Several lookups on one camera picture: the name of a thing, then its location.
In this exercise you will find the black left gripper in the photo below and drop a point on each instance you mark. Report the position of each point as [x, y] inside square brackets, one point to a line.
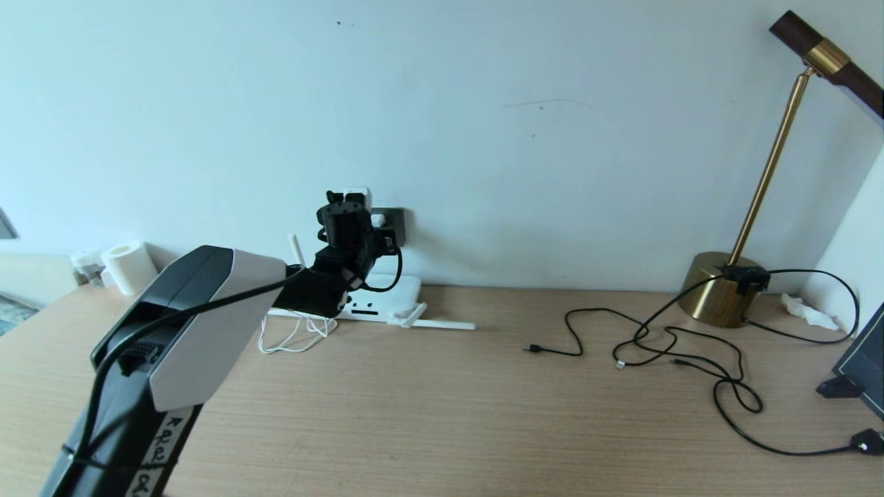
[378, 246]

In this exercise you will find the white power adapter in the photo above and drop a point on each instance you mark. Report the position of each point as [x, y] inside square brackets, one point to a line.
[378, 220]

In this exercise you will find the white router body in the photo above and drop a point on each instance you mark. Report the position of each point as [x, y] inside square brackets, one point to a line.
[397, 293]

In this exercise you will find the white paper towel roll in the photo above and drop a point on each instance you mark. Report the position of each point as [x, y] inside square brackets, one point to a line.
[130, 266]

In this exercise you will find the small white container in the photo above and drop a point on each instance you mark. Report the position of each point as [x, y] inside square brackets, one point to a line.
[88, 266]

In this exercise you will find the brass desk lamp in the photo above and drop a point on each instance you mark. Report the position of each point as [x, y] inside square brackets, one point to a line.
[711, 297]

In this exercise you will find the crumpled white tissue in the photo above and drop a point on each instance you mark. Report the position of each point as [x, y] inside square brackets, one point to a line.
[806, 312]

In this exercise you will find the dark framed panel on stand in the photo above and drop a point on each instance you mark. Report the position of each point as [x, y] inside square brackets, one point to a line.
[867, 362]

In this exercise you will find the grey wall socket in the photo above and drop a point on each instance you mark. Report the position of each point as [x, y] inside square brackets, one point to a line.
[399, 222]

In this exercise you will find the light grey wrist camera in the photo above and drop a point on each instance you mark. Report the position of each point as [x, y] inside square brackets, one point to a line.
[358, 197]

